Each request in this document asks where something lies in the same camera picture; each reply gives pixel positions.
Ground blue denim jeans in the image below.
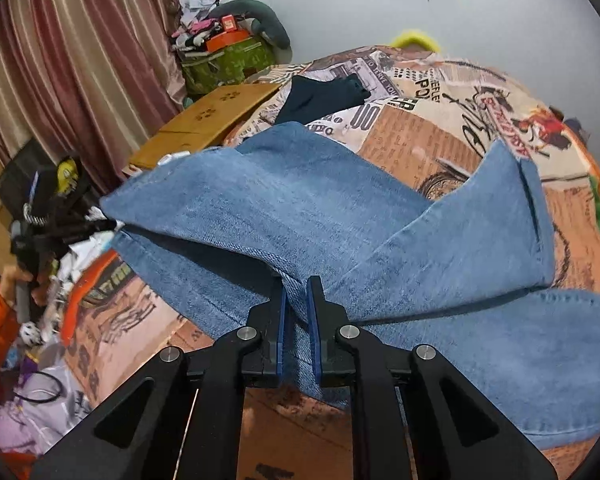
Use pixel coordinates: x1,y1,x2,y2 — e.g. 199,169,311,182
100,122,600,448

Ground person's left hand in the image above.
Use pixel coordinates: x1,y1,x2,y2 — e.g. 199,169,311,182
0,264,50,307

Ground striped red beige curtain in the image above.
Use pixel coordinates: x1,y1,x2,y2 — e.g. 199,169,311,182
0,0,186,192

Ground green fabric storage basket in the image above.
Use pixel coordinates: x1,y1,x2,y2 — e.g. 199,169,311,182
178,37,276,96

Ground orange box in basket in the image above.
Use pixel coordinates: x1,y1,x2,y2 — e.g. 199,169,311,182
204,29,251,53

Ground newspaper print bed sheet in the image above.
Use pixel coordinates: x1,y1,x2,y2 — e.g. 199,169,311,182
64,47,600,479

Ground black folded garment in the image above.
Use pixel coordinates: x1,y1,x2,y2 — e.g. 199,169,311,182
275,74,370,125

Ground grey stuffed pillow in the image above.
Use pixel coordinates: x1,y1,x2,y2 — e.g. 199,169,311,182
208,0,291,50

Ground yellow curved headboard tube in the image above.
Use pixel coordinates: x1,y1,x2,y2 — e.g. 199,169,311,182
390,29,440,53

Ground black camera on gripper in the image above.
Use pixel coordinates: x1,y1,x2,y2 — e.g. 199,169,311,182
0,139,53,230

